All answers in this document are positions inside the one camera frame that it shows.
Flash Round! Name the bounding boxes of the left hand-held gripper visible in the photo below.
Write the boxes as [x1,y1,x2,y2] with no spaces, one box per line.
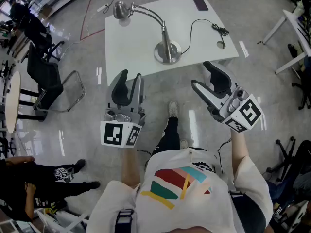
[100,69,147,148]

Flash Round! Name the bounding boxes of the round wooden table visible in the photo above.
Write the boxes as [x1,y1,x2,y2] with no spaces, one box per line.
[4,70,48,134]

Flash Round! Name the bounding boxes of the person's right forearm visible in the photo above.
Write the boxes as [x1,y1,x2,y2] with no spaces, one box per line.
[229,129,254,178]

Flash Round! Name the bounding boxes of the black office chair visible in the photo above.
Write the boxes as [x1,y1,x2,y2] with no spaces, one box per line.
[291,56,311,110]
[266,136,298,182]
[23,16,65,62]

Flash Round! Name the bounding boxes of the person's black trousers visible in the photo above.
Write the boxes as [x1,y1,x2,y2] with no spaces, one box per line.
[152,116,181,159]

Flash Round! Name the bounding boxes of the black smartphone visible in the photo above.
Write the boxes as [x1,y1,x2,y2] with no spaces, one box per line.
[192,0,209,12]

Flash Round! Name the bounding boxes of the white printed t-shirt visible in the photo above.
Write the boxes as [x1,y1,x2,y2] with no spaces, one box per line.
[86,148,274,233]

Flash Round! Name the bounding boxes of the silver desk lamp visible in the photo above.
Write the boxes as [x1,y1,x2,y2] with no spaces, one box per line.
[113,0,182,65]

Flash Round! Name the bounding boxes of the person's left forearm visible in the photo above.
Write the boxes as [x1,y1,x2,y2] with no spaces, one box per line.
[121,146,142,189]

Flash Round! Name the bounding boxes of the white side table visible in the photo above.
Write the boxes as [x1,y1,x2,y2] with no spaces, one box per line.
[261,8,311,75]

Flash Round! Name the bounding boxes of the black harness strap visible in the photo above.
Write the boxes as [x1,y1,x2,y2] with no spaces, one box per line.
[115,209,135,233]

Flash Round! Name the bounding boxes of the black cable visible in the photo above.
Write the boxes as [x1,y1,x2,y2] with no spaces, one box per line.
[181,18,230,55]

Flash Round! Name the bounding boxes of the black cantilever chair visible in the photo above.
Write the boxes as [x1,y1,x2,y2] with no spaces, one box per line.
[26,42,87,121]

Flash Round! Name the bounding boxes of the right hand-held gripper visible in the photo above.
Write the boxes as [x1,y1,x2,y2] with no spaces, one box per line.
[191,60,264,133]

